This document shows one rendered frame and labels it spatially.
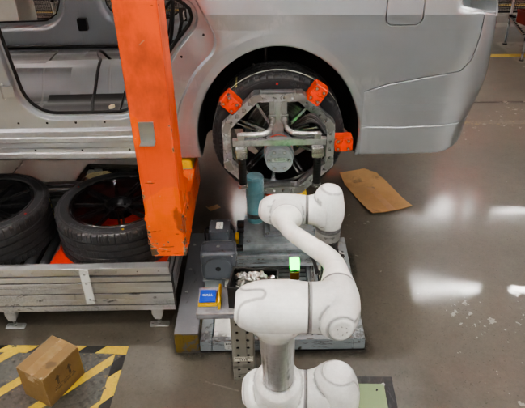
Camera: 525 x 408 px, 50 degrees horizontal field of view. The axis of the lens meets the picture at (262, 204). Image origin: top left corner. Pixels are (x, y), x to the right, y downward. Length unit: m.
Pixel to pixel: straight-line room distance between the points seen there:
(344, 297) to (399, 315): 1.67
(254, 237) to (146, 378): 0.96
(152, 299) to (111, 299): 0.21
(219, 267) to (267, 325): 1.41
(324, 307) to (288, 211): 0.54
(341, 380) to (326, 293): 0.56
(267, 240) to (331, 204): 1.31
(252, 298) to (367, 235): 2.26
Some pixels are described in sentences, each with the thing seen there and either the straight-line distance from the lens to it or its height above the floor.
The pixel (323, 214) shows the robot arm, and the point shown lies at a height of 1.04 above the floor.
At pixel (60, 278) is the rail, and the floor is 0.34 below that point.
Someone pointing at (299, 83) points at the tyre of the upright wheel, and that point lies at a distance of 2.73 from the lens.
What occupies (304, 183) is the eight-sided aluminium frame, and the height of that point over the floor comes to 0.64.
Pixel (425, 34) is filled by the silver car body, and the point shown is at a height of 1.35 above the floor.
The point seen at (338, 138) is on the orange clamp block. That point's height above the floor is 0.88.
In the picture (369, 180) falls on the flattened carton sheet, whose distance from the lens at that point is 4.20.
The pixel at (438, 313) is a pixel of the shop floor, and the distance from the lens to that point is 3.16.
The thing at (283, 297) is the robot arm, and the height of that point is 1.15.
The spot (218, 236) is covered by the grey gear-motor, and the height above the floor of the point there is 0.40.
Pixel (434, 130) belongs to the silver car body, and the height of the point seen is 0.87.
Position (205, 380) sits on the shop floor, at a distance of 2.77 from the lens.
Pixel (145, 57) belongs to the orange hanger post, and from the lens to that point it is 2.19.
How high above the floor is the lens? 2.10
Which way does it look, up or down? 33 degrees down
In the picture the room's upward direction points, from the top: 2 degrees counter-clockwise
